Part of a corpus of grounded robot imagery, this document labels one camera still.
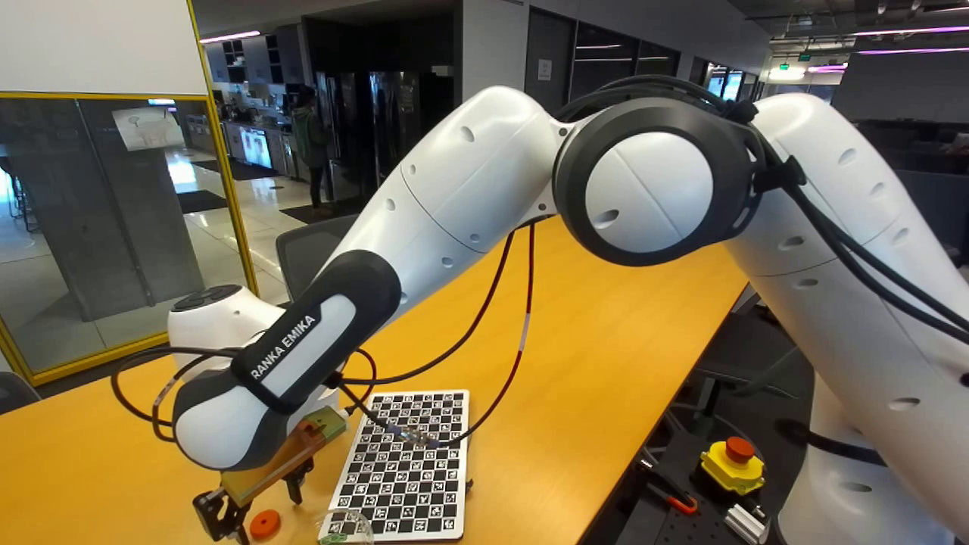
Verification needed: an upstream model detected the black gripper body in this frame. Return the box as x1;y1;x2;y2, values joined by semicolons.
235;462;299;514

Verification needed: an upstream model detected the orange plastic ring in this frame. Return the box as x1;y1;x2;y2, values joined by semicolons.
247;509;285;542

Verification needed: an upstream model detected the checkered calibration board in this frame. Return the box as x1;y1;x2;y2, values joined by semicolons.
316;388;474;545

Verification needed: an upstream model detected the gray office chair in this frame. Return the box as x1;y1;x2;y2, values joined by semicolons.
273;213;356;304

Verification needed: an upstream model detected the person in dark clothes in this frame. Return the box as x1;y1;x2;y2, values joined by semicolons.
287;84;338;210

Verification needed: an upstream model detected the yellow emergency stop button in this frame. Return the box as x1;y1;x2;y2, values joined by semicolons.
695;432;768;500

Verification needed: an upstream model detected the dark office chair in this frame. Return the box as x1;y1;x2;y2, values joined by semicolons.
704;299;810;407

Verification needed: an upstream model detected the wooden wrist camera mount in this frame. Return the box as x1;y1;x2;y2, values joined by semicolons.
220;407;350;509

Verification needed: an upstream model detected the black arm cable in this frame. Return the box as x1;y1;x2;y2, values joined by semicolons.
110;215;540;452

